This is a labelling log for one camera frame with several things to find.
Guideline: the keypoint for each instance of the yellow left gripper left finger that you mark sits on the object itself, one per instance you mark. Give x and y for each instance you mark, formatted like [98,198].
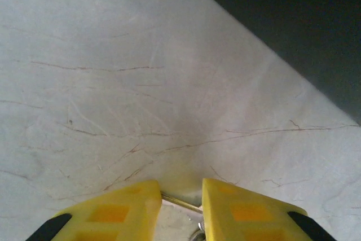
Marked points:
[112,215]

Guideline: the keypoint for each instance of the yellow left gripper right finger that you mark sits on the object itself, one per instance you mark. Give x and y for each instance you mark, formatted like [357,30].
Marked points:
[248,212]

